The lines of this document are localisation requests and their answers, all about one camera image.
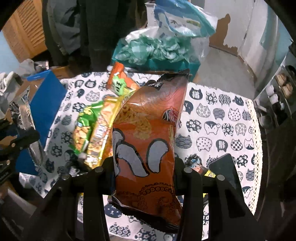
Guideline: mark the orange Wangwang snack bag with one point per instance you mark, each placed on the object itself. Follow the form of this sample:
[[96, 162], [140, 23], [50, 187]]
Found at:
[[119, 82]]

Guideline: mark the blue white plastic bag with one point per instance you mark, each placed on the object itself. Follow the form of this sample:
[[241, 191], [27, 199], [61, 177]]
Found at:
[[185, 19]]

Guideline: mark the cat pattern tablecloth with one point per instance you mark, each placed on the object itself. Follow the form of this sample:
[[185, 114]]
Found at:
[[213, 123]]

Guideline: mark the dark hanging jacket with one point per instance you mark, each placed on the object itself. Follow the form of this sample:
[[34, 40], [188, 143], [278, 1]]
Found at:
[[84, 34]]

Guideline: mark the large red-orange snack bag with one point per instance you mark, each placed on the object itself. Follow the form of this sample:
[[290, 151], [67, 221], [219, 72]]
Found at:
[[143, 138]]

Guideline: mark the blue cardboard box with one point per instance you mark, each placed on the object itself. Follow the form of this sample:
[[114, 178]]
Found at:
[[45, 93]]

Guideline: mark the green bean snack bag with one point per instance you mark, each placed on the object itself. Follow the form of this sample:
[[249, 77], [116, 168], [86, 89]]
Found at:
[[84, 126]]

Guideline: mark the black smartphone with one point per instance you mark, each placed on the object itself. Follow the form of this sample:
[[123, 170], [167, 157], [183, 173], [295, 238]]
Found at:
[[225, 166]]

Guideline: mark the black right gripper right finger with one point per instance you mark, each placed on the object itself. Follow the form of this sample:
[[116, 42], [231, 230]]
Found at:
[[229, 216]]

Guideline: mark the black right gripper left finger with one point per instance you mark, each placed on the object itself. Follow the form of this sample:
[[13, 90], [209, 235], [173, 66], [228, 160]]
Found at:
[[56, 217]]

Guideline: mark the white shoe rack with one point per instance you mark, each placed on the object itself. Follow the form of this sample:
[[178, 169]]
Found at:
[[275, 103]]

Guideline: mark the small black snack packet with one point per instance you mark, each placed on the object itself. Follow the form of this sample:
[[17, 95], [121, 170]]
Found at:
[[198, 165]]

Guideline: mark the wooden louvered door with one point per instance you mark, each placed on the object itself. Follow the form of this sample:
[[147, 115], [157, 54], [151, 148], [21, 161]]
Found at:
[[24, 31]]

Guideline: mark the teal box with plastic bags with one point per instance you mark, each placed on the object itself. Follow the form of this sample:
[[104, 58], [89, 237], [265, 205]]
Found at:
[[151, 49]]

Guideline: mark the yellow long snack pack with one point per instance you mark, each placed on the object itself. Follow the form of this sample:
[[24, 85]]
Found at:
[[100, 144]]

